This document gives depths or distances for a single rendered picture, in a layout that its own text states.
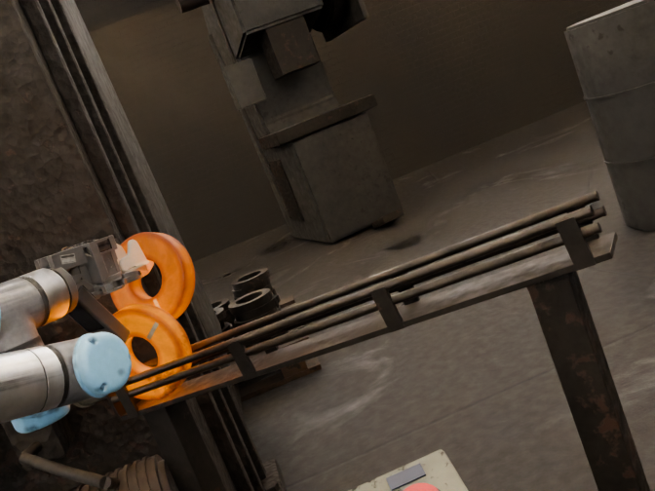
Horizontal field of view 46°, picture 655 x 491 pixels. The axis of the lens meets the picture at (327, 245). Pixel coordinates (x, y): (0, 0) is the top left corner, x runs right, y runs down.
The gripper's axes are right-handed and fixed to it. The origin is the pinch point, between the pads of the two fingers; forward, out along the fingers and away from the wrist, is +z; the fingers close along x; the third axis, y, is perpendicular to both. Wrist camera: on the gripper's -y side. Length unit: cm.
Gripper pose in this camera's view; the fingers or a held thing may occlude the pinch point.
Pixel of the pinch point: (147, 267)
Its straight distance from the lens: 129.5
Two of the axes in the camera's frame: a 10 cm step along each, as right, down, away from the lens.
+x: -8.5, 2.0, 4.9
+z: 4.4, -2.5, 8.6
